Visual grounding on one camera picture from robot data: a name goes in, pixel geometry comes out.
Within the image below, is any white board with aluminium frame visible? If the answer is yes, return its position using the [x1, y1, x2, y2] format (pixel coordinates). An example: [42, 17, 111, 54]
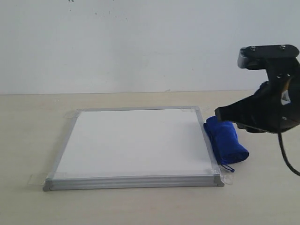
[43, 106, 224, 191]

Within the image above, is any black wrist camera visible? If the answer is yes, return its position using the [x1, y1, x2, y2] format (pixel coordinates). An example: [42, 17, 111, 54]
[237, 45, 300, 70]

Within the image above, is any blue cloth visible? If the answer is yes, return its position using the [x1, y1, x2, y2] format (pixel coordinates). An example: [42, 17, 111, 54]
[203, 116, 249, 173]

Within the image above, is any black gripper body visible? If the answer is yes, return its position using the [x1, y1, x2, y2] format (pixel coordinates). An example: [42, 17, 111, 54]
[236, 70, 300, 135]

